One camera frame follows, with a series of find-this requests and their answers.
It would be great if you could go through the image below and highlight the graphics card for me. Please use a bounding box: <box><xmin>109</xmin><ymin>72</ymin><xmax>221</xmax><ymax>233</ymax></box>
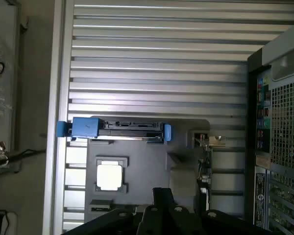
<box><xmin>193</xmin><ymin>132</ymin><xmax>214</xmax><ymax>212</ymax></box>

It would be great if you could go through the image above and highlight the black open PC case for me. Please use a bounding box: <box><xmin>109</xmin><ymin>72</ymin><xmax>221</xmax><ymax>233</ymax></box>
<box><xmin>244</xmin><ymin>18</ymin><xmax>294</xmax><ymax>235</ymax></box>

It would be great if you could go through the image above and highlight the hard disk in blue caddy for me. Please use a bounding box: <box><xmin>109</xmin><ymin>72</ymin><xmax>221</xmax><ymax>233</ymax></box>
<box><xmin>56</xmin><ymin>117</ymin><xmax>173</xmax><ymax>143</ymax></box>

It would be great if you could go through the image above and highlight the grey parts rack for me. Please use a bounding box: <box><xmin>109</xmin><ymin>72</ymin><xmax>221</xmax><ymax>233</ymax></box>
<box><xmin>84</xmin><ymin>116</ymin><xmax>212</xmax><ymax>225</ymax></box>

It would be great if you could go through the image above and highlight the thick black cable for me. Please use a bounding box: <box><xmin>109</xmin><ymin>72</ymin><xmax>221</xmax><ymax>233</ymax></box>
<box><xmin>0</xmin><ymin>147</ymin><xmax>48</xmax><ymax>169</ymax></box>

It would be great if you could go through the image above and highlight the silver CPU chip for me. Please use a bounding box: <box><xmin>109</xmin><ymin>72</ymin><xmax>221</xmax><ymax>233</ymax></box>
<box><xmin>96</xmin><ymin>160</ymin><xmax>126</xmax><ymax>191</ymax></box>

